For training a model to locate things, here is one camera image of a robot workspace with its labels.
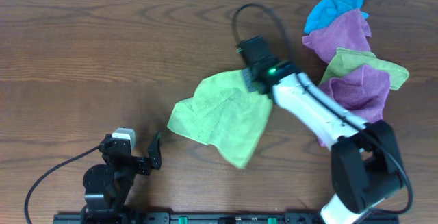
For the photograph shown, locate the light green cloth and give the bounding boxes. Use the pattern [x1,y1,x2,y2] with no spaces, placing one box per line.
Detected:
[168,70,273,169]

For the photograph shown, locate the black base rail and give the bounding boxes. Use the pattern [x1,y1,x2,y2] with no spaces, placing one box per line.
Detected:
[53,212,400,224]

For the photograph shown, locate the left black cable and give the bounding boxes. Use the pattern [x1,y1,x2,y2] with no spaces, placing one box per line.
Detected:
[23,145,102,224]

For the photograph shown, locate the blue cloth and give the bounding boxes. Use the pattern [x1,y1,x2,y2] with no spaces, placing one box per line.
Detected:
[304,0,366,34]

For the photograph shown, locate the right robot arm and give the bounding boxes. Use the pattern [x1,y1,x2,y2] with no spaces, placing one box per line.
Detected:
[237,36,413,223]

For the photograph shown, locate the right black cable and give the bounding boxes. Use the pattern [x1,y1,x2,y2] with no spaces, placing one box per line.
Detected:
[231,3,414,216]

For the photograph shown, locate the purple cloth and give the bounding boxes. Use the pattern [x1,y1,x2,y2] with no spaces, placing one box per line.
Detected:
[316,64,391,148]
[302,8,372,64]

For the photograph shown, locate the black cable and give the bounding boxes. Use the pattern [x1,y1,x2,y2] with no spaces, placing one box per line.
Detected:
[231,3,414,216]
[23,145,102,224]

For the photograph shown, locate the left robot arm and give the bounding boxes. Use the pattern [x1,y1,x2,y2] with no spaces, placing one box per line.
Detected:
[80,127,162,223]

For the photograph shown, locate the olive green cloth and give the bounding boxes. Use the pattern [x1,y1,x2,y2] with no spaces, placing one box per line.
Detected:
[320,47,409,90]

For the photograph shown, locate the lower purple cloth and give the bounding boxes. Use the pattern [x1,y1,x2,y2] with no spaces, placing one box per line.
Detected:
[316,64,391,148]

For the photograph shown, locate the upper purple cloth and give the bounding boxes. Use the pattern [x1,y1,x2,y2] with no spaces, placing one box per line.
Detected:
[302,8,372,64]

